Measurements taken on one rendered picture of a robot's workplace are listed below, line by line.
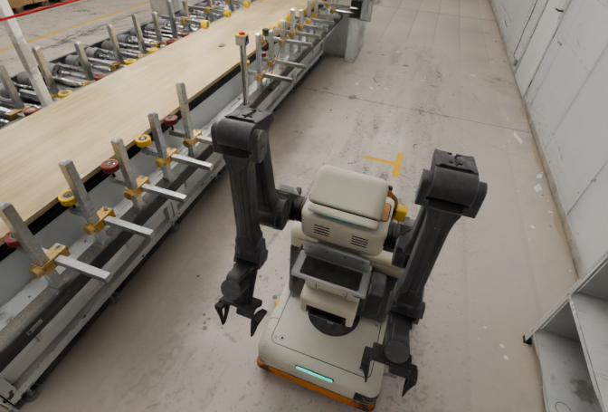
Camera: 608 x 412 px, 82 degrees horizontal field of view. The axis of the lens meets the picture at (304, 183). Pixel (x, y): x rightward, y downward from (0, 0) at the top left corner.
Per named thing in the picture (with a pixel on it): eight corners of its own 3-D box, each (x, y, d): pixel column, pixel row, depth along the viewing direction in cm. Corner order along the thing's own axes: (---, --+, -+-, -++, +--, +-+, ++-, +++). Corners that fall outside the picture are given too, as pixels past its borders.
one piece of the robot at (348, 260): (301, 263, 136) (304, 224, 122) (371, 285, 129) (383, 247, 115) (286, 296, 124) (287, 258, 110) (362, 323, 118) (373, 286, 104)
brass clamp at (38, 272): (71, 254, 143) (67, 246, 139) (43, 281, 133) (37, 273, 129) (60, 250, 144) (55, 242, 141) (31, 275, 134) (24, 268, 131)
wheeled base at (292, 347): (298, 271, 234) (299, 246, 218) (392, 301, 220) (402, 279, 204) (254, 369, 185) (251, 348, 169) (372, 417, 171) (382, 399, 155)
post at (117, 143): (147, 214, 185) (121, 137, 154) (143, 218, 183) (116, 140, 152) (141, 212, 186) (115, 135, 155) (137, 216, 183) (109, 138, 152)
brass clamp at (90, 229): (117, 216, 162) (114, 208, 159) (95, 237, 152) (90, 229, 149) (106, 213, 164) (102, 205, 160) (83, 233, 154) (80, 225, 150)
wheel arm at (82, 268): (114, 278, 135) (110, 271, 132) (108, 285, 133) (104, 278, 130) (27, 246, 144) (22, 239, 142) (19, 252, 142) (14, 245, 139)
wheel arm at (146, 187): (188, 200, 173) (186, 194, 170) (184, 205, 171) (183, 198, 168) (115, 179, 183) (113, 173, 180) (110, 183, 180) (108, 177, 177)
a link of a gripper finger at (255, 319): (253, 345, 98) (258, 315, 96) (231, 336, 100) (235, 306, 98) (263, 331, 104) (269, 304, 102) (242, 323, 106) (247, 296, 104)
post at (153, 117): (175, 185, 203) (156, 111, 173) (171, 188, 201) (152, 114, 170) (170, 184, 204) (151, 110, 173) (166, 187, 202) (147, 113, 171)
